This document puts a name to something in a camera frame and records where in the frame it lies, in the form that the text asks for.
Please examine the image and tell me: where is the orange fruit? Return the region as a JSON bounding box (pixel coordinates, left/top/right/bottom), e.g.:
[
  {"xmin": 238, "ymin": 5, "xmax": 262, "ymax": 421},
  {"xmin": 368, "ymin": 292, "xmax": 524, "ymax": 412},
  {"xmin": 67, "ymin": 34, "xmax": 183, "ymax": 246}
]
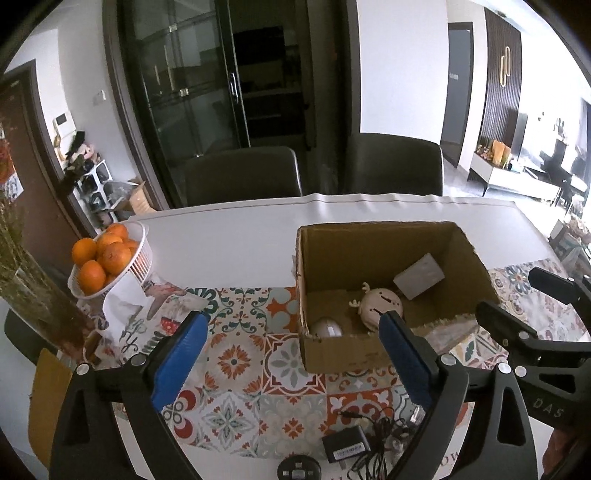
[
  {"xmin": 77, "ymin": 260, "xmax": 107, "ymax": 296},
  {"xmin": 99, "ymin": 242, "xmax": 132, "ymax": 276},
  {"xmin": 71, "ymin": 237, "xmax": 97, "ymax": 267}
]

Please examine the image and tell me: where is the round pink deer toy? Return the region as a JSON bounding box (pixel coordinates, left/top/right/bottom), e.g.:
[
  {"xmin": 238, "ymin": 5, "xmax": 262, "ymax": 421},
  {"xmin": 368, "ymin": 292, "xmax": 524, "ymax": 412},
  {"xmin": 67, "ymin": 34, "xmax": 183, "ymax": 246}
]
[{"xmin": 349, "ymin": 282, "xmax": 404, "ymax": 332}]

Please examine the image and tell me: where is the left dark dining chair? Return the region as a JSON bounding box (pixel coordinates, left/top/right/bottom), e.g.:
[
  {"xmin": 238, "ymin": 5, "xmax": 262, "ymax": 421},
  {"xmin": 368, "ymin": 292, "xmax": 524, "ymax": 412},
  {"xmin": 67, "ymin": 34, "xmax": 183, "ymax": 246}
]
[{"xmin": 184, "ymin": 146, "xmax": 303, "ymax": 206}]

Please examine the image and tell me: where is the black round Pisen charger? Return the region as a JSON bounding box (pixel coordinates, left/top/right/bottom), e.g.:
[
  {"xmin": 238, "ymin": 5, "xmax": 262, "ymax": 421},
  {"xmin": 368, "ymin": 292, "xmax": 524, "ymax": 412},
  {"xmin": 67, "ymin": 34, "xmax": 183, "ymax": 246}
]
[{"xmin": 276, "ymin": 455, "xmax": 322, "ymax": 480}]

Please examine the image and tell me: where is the white rectangular device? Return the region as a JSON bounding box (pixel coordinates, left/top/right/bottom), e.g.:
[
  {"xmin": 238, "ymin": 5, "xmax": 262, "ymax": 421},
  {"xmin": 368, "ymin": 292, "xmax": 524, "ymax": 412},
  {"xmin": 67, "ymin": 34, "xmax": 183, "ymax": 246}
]
[{"xmin": 394, "ymin": 253, "xmax": 445, "ymax": 300}]

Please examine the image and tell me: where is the dried flower bouquet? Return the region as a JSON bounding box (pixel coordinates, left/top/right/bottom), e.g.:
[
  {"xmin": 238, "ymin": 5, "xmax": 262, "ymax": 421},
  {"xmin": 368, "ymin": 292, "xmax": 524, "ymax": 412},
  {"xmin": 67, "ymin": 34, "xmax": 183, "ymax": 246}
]
[{"xmin": 1, "ymin": 196, "xmax": 94, "ymax": 361}]

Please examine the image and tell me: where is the black tangled cable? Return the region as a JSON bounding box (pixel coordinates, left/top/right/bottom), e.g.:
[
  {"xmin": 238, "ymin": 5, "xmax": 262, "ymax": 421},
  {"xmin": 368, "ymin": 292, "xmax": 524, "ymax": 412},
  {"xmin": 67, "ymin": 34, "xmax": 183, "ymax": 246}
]
[{"xmin": 338, "ymin": 407, "xmax": 426, "ymax": 480}]

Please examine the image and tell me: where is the white fruit basket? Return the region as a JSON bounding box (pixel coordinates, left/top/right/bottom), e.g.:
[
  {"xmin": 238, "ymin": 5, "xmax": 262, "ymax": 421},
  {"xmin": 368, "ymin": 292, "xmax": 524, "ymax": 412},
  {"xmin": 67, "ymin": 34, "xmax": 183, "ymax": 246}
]
[{"xmin": 68, "ymin": 221, "xmax": 153, "ymax": 300}]

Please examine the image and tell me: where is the yellow woven placemat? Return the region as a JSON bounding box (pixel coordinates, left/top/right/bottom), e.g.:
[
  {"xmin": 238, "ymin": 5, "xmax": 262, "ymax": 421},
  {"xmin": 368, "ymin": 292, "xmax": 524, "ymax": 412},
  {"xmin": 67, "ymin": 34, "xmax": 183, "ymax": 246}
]
[{"xmin": 28, "ymin": 348, "xmax": 72, "ymax": 468}]

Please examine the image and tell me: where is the dark dining chair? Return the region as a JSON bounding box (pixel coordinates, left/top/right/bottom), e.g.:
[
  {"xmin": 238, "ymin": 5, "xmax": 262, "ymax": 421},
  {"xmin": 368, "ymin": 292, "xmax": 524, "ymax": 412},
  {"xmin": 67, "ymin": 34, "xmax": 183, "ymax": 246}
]
[
  {"xmin": 184, "ymin": 146, "xmax": 303, "ymax": 206},
  {"xmin": 339, "ymin": 133, "xmax": 444, "ymax": 196}
]

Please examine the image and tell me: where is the black glass cabinet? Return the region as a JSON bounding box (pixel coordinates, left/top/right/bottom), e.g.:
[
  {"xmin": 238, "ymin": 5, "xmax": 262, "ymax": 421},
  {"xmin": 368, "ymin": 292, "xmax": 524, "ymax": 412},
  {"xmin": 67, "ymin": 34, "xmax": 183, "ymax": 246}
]
[{"xmin": 102, "ymin": 1, "xmax": 361, "ymax": 209}]

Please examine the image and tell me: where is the white tv console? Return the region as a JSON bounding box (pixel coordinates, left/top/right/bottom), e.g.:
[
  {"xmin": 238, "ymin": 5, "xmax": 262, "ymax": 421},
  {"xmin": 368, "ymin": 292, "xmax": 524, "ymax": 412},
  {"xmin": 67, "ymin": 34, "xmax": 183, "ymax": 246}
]
[{"xmin": 468, "ymin": 140, "xmax": 572, "ymax": 202}]

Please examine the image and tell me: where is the right dark dining chair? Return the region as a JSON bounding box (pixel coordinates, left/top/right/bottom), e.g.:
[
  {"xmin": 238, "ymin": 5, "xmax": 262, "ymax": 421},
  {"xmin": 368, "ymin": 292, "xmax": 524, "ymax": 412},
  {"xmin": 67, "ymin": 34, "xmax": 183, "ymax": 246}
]
[{"xmin": 339, "ymin": 133, "xmax": 444, "ymax": 196}]

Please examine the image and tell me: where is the floral tissue box cover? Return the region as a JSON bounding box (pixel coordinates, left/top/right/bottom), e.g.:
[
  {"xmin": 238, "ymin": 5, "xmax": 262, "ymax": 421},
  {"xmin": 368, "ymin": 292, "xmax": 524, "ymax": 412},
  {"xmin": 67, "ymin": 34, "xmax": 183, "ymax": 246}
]
[{"xmin": 91, "ymin": 275, "xmax": 209, "ymax": 370}]

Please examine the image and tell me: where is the person right hand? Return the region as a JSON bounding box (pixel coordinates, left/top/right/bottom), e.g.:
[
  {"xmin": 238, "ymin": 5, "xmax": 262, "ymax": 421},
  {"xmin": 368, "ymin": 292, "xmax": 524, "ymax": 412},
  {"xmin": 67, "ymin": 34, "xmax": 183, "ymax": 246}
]
[{"xmin": 542, "ymin": 430, "xmax": 590, "ymax": 480}]

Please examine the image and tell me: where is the brown cardboard box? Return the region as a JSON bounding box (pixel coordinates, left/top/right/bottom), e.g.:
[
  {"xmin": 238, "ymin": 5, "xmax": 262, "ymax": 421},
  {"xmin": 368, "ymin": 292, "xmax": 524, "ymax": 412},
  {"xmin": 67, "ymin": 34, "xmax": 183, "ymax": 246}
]
[{"xmin": 294, "ymin": 222, "xmax": 500, "ymax": 374}]

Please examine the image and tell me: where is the white shoe shelf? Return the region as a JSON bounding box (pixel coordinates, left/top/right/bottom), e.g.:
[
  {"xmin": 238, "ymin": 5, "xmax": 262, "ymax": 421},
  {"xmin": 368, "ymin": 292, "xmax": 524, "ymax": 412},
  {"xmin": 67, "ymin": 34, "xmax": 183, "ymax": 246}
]
[{"xmin": 61, "ymin": 143, "xmax": 116, "ymax": 230}]

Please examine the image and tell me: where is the grey oval mouse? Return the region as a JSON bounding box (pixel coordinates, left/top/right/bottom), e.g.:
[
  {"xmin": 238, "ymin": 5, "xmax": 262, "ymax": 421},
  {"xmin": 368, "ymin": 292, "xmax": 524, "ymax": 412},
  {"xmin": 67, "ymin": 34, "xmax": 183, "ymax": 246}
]
[{"xmin": 310, "ymin": 317, "xmax": 342, "ymax": 338}]

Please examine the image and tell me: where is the black power adapter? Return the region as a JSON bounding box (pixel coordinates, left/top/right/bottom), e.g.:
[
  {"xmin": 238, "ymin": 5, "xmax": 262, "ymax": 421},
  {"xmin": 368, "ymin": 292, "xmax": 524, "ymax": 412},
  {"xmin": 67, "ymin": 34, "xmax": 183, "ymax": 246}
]
[{"xmin": 322, "ymin": 425, "xmax": 370, "ymax": 463}]

